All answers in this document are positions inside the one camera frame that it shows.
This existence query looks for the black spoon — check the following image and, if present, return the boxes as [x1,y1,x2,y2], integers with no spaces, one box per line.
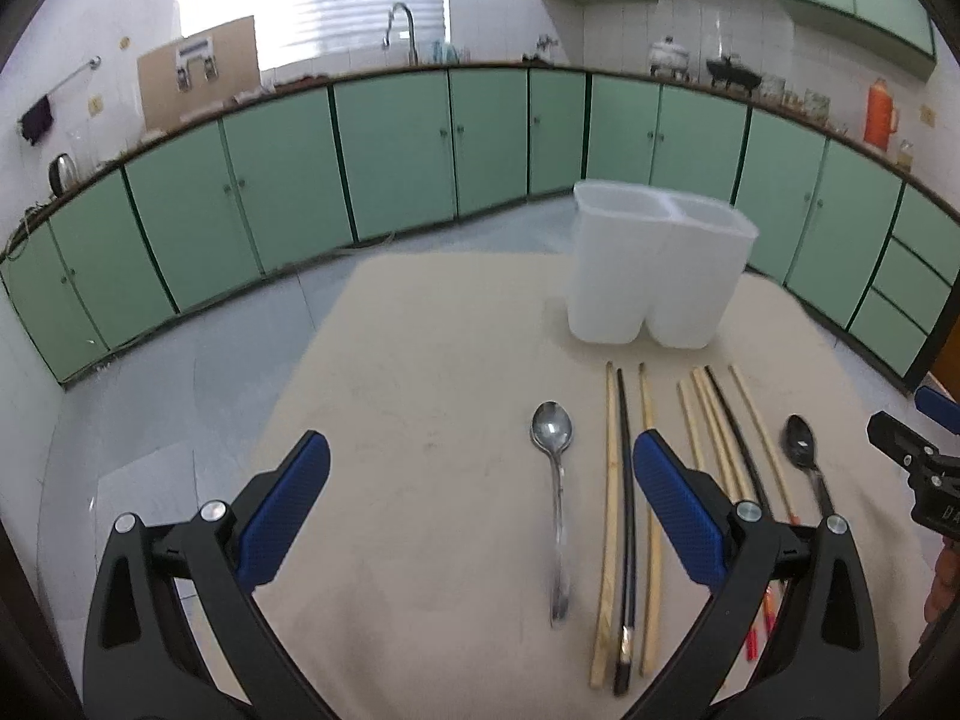
[781,415,835,518]

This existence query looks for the red-handled bamboo chopstick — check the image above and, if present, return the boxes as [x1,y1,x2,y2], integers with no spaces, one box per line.
[727,362,800,525]
[677,380,706,472]
[692,367,740,500]

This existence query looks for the black chopstick gold band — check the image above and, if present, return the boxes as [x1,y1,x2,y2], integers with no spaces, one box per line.
[704,366,773,515]

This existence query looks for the plain bamboo chopstick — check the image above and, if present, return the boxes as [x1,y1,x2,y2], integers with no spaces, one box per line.
[589,362,620,689]
[638,362,662,678]

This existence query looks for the black chopstick silver band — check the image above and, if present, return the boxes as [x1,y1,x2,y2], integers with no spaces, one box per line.
[613,369,636,697]

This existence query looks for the silver metal spoon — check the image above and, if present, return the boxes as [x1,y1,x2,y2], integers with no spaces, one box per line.
[530,400,573,629]

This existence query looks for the green lower kitchen cabinets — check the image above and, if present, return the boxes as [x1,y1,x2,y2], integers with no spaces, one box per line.
[2,64,958,387]

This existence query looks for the person right hand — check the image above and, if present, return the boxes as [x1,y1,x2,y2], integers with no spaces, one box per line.
[924,539,960,624]

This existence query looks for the wooden door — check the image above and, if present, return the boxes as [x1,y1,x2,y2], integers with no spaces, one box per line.
[931,344,960,398]

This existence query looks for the glass jar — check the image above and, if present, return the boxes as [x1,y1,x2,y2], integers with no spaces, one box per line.
[895,138,914,172]

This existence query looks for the orange thermos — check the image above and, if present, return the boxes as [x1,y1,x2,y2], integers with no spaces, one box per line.
[862,78,900,153]

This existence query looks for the white double utensil holder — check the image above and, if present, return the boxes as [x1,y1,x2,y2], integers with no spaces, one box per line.
[566,179,760,349]

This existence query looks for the black wok on stove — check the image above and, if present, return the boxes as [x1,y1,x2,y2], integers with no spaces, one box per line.
[704,55,763,96]

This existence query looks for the white cooking pot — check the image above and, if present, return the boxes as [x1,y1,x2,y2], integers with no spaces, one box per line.
[647,36,690,82]

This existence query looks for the electric kettle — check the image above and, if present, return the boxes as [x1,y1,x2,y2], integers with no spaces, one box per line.
[47,153,78,199]

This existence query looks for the dark hanging towel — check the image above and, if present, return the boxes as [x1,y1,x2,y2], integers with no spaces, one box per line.
[18,96,53,146]

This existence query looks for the cardboard box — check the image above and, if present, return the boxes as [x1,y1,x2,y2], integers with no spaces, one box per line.
[137,16,260,132]

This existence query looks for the chrome sink faucet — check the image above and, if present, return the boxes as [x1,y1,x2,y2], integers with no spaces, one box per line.
[381,2,420,67]

